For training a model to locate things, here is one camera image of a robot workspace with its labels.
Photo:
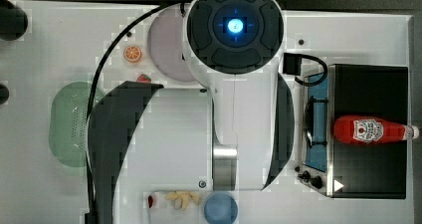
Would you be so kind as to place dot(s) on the orange slice toy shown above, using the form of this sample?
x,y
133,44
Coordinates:
x,y
132,54

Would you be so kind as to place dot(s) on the black toaster oven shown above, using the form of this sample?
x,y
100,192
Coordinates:
x,y
340,170

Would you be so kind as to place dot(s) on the black cylinder large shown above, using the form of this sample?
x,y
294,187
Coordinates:
x,y
13,21

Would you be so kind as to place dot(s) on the green plastic colander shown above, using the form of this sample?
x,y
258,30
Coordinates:
x,y
67,132

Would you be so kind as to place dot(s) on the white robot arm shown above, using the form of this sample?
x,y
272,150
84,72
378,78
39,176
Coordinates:
x,y
234,132

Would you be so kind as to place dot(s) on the red ketchup bottle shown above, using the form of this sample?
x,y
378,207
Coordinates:
x,y
357,129

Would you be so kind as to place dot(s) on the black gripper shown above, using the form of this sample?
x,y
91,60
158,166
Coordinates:
x,y
292,64

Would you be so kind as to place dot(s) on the peeled banana toy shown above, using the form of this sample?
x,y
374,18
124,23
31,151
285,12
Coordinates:
x,y
181,199

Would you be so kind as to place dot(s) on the small red strawberry toy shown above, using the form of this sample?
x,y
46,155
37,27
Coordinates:
x,y
150,201

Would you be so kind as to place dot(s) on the lilac round plate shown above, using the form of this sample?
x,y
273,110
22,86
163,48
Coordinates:
x,y
164,45

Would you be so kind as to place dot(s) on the blue plastic cup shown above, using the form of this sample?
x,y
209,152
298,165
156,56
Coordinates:
x,y
220,208

